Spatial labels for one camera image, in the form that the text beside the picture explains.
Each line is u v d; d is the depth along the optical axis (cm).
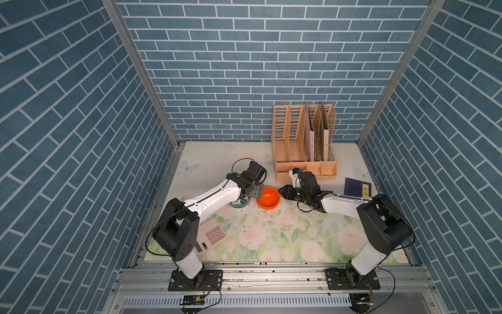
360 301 71
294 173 86
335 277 74
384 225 47
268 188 90
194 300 72
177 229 46
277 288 73
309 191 74
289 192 82
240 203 93
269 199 93
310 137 89
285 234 86
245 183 62
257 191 80
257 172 68
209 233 84
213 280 73
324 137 90
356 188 100
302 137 104
